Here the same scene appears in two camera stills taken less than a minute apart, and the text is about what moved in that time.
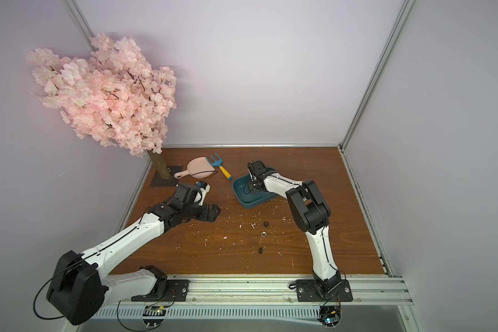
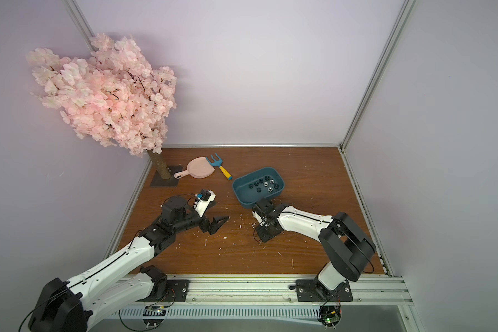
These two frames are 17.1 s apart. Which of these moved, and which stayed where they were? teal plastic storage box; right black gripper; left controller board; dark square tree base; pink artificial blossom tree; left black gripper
Moved: right black gripper; left black gripper
Stayed: teal plastic storage box; dark square tree base; pink artificial blossom tree; left controller board
